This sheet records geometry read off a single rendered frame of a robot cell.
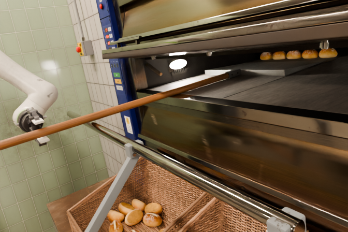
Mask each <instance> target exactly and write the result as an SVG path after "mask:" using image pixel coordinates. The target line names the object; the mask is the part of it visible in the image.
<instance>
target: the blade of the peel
mask: <svg viewBox="0 0 348 232"><path fill-rule="evenodd" d="M324 61H326V60H323V61H291V62H258V63H243V64H237V65H231V66H225V67H220V68H214V69H208V70H205V74H206V75H221V74H224V73H225V72H227V71H231V70H234V69H241V75H253V76H286V75H289V74H291V73H294V72H297V71H299V70H302V69H305V68H307V67H310V66H313V65H316V64H318V63H321V62H324Z"/></svg>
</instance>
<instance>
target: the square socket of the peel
mask: <svg viewBox="0 0 348 232"><path fill-rule="evenodd" d="M225 73H228V74H229V78H228V79H230V78H233V77H236V76H239V75H241V69H234V70H231V71H227V72H225Z"/></svg>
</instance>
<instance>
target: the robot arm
mask: <svg viewBox="0 0 348 232"><path fill-rule="evenodd" d="M0 78H2V79H4V80H5V81H7V82H9V83H10V84H12V85H13V86H15V87H16V88H18V89H19V90H20V91H22V92H24V93H25V94H26V95H28V97H27V99H26V100H25V101H24V102H23V103H22V104H21V105H20V106H19V107H18V108H17V109H16V110H15V111H14V113H13V117H12V119H13V122H14V124H15V125H16V126H17V127H18V128H20V129H22V130H23V131H24V132H27V133H28V132H31V131H35V130H37V129H41V128H42V126H43V124H44V119H45V118H47V116H44V114H45V113H46V111H47V110H48V109H49V108H50V107H51V106H52V105H53V103H54V102H55V101H56V100H57V98H58V90H57V88H56V87H55V86H54V85H53V84H52V83H50V82H48V81H46V80H44V79H42V78H40V77H38V76H36V75H35V74H33V73H31V72H30V71H28V70H26V69H25V68H23V67H22V66H20V65H19V64H18V63H16V62H15V61H13V60H12V59H11V58H10V57H8V56H7V55H6V54H5V53H4V52H2V51H1V50H0ZM35 141H36V142H37V143H38V145H39V146H40V147H41V146H44V145H46V144H47V142H48V141H50V140H49V138H48V137H47V136H44V137H41V138H38V139H35Z"/></svg>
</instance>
